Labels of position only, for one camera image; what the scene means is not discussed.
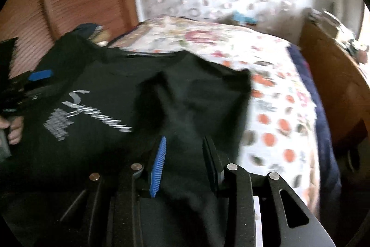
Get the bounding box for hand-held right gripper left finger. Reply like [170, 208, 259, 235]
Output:
[59, 135, 168, 247]

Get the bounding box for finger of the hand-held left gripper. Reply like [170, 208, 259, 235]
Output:
[22, 69, 55, 97]

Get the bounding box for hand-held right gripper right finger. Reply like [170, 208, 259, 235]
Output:
[202, 135, 337, 247]

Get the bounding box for black printed t-shirt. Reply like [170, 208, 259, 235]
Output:
[0, 30, 253, 247]

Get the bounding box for stack of folded clothes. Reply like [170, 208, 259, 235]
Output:
[72, 23, 112, 46]

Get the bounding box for person's left hand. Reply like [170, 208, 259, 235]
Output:
[0, 115, 24, 146]

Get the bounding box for white orange-dotted bed sheet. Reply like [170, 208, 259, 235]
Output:
[211, 47, 321, 207]

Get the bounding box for navy blue blanket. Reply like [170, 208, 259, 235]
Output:
[287, 43, 343, 216]

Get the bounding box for light blue packet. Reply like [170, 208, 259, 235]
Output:
[231, 11, 258, 25]

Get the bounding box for wooden desk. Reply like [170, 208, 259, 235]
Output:
[298, 8, 370, 155]

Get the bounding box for pile of desk clutter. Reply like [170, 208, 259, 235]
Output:
[308, 8, 370, 62]

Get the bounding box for bright window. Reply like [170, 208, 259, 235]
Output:
[360, 1, 370, 46]

